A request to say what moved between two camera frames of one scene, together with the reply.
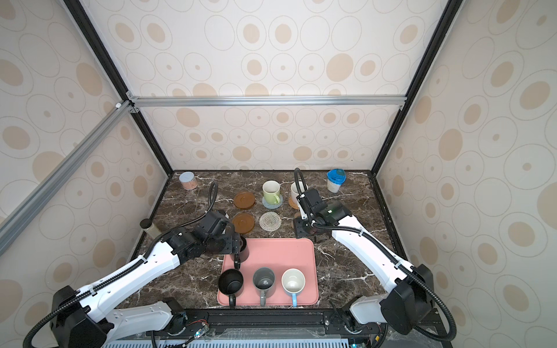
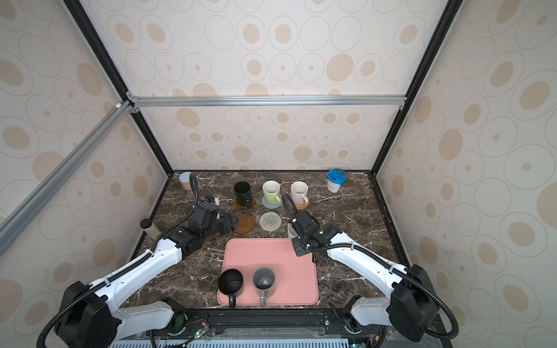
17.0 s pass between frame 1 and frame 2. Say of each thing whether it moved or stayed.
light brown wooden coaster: stayed
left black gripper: moved
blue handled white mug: moved
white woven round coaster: stayed
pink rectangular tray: stayed
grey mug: stayed
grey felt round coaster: stayed
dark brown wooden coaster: stayed
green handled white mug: stayed
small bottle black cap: stayed
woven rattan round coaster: moved
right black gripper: moved
